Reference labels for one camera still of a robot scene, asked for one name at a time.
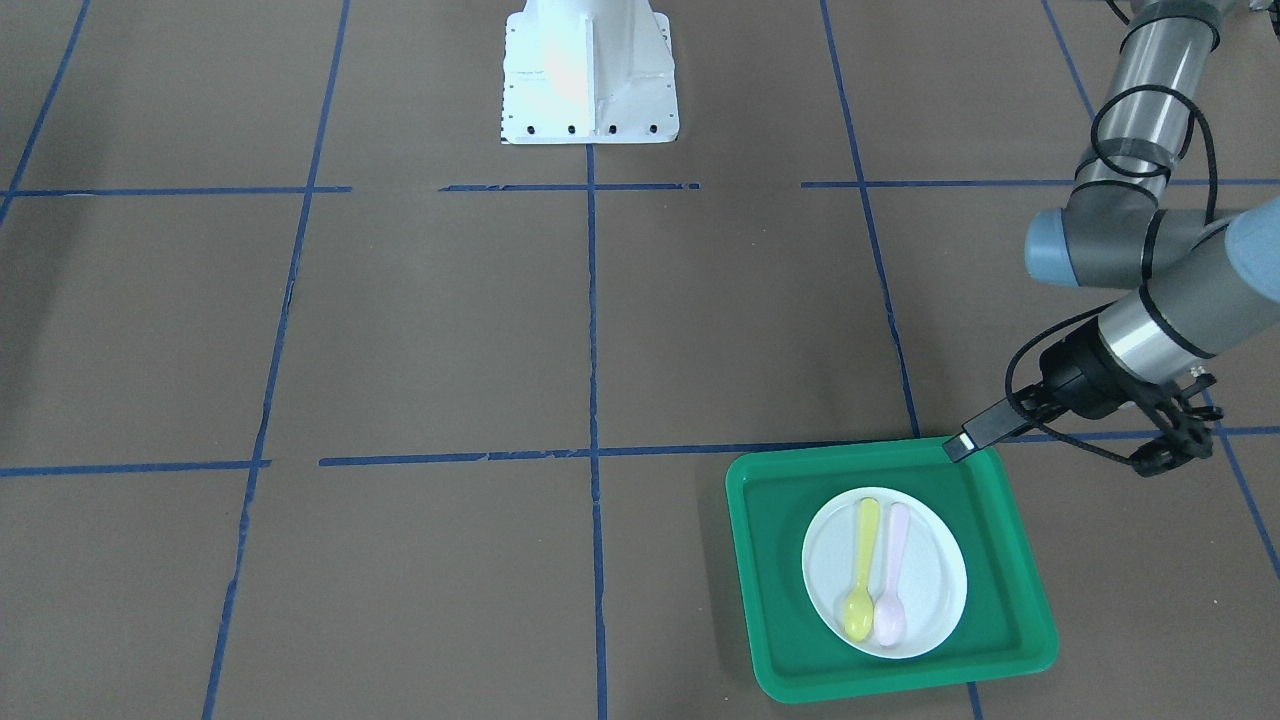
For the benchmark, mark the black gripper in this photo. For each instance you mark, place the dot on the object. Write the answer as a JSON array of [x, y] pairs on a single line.
[[1077, 380]]

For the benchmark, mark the white round plate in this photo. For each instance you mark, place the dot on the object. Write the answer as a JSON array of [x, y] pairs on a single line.
[[933, 585]]

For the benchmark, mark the pink plastic spoon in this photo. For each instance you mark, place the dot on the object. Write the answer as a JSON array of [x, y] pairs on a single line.
[[889, 616]]

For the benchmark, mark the yellow plastic spoon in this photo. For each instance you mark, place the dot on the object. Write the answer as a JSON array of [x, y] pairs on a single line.
[[857, 613]]

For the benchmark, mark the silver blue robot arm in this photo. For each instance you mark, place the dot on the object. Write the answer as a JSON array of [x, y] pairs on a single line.
[[1144, 218]]

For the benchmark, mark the green plastic tray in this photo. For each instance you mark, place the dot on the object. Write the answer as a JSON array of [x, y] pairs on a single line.
[[1007, 627]]

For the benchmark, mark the white camera pillar mount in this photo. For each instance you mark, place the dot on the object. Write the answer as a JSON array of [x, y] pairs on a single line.
[[588, 72]]

